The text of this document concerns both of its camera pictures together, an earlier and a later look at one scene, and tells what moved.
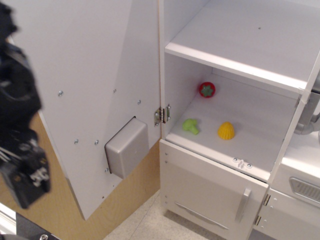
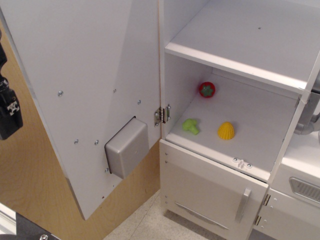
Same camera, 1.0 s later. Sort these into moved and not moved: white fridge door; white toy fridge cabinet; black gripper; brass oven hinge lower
Moved: black gripper
Not moved: brass oven hinge lower; white toy fridge cabinet; white fridge door
